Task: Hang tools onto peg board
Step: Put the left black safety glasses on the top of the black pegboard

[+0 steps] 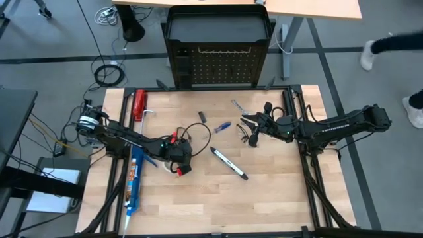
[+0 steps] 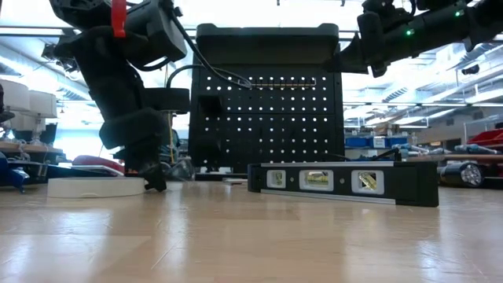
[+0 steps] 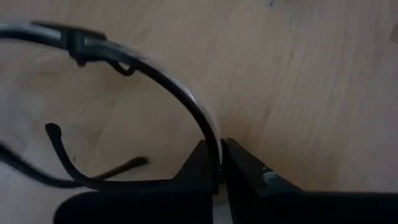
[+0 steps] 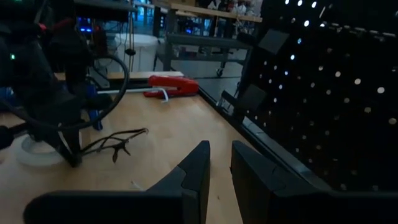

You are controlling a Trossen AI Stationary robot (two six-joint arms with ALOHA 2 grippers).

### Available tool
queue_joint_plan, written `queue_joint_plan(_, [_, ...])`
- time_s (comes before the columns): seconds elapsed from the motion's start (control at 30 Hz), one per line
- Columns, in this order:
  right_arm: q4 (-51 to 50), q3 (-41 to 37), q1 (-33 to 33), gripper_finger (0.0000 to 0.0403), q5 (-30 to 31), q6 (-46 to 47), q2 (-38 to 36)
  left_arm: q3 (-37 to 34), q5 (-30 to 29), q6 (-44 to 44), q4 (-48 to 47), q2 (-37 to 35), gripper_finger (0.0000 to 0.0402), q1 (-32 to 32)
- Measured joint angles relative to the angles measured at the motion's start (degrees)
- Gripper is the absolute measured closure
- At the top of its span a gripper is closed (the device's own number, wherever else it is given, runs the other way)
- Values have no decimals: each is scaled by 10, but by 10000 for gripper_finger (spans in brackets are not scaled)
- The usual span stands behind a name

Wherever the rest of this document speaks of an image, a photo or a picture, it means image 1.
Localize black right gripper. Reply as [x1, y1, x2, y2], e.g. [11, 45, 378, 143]
[239, 101, 297, 148]

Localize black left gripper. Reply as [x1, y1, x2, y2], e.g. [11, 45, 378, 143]
[157, 133, 194, 178]

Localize black eyeglasses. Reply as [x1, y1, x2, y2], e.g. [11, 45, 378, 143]
[235, 123, 250, 143]

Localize silver combination wrench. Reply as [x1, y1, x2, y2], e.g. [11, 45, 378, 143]
[231, 99, 249, 116]

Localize blue handled screwdriver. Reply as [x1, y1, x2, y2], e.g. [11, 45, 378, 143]
[202, 121, 232, 140]

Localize silver black spirit level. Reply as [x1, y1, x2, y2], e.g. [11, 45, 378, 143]
[210, 146, 249, 181]

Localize blue caulking gun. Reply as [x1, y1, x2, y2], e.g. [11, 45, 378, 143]
[121, 110, 159, 238]

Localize red plastic tool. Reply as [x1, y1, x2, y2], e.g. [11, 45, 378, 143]
[132, 88, 148, 122]

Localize grey desk leg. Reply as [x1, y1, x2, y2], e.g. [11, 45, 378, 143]
[280, 16, 305, 81]

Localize black pegboard bin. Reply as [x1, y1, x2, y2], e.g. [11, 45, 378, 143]
[174, 48, 192, 83]

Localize black pegboard tool cart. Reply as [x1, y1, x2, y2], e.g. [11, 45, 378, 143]
[161, 3, 277, 91]

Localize black power adapter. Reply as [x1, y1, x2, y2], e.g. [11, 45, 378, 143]
[52, 140, 69, 158]

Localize light wooden desk top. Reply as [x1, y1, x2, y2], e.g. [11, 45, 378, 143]
[111, 0, 364, 20]

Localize person's white shoe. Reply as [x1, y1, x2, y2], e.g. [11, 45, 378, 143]
[401, 95, 423, 130]
[359, 40, 377, 72]

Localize white box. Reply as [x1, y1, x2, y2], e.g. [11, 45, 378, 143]
[26, 167, 82, 214]

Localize person's leg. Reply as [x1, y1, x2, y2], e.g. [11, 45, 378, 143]
[369, 31, 423, 56]
[408, 89, 423, 110]

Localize black desk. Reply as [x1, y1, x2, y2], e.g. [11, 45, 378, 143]
[0, 88, 39, 173]

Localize black chair caster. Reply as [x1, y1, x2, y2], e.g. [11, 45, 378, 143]
[32, 0, 53, 19]

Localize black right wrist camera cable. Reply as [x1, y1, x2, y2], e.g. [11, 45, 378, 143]
[270, 105, 288, 122]

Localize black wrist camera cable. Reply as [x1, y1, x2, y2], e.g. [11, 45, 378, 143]
[176, 122, 212, 158]
[270, 105, 288, 122]

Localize black left wrist camera cable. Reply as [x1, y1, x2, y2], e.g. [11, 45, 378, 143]
[176, 122, 212, 158]

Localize black aluminium table frame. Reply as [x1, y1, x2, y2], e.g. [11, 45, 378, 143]
[79, 84, 356, 237]

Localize metal wire tool rack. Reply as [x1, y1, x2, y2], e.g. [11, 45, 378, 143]
[197, 46, 252, 56]

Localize black coiled floor cable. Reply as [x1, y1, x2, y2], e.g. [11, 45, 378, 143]
[93, 63, 126, 89]

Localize white cable bundle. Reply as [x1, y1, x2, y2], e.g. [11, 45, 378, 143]
[94, 5, 120, 26]

